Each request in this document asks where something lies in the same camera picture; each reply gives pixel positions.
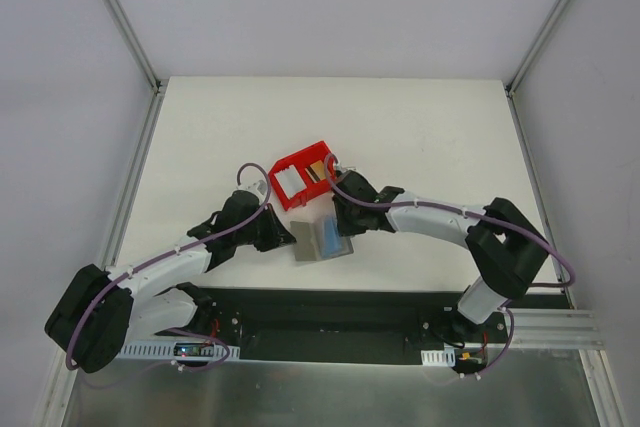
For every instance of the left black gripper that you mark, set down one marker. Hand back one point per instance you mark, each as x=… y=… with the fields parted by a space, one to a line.
x=267 y=227

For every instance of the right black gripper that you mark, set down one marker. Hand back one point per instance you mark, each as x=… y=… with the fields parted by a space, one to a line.
x=347 y=217

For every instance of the grey leather card holder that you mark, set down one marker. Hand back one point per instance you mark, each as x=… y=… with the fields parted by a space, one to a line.
x=319 y=240

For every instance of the gold credit card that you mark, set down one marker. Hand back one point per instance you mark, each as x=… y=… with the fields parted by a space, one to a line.
x=316 y=172

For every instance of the white card stack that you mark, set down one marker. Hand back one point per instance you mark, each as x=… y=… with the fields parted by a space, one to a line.
x=290 y=181

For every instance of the red plastic bin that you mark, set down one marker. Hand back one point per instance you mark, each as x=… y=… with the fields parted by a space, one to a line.
x=301 y=159

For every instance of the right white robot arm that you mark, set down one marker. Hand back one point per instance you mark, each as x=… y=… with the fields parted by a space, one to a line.
x=504 y=245

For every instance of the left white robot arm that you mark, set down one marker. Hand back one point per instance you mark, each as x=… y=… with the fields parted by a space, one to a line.
x=103 y=310

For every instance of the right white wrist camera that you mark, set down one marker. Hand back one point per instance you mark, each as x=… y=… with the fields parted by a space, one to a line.
x=340 y=169

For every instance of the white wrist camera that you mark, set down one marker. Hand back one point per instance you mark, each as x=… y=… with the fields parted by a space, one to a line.
x=340 y=169
x=259 y=189

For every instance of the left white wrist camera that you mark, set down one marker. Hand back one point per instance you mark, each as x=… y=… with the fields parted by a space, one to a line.
x=259 y=189

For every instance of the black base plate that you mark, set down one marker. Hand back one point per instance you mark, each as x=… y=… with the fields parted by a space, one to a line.
x=354 y=327

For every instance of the right white cable duct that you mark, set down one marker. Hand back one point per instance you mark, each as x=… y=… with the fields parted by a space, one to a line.
x=445 y=357

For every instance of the white cable duct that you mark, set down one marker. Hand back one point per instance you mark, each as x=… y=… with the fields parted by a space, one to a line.
x=445 y=357
x=178 y=351

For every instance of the left white cable duct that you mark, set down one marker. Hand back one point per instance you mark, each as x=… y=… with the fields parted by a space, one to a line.
x=178 y=351

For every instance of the left aluminium frame post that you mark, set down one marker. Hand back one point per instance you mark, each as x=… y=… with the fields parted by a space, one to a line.
x=132 y=42

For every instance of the aluminium frame post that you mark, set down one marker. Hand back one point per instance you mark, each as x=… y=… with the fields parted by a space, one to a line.
x=543 y=35
x=132 y=42

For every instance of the right aluminium frame post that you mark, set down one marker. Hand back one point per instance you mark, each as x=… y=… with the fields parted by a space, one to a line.
x=543 y=35

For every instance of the aluminium front rail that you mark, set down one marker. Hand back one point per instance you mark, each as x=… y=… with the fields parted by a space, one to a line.
x=556 y=329

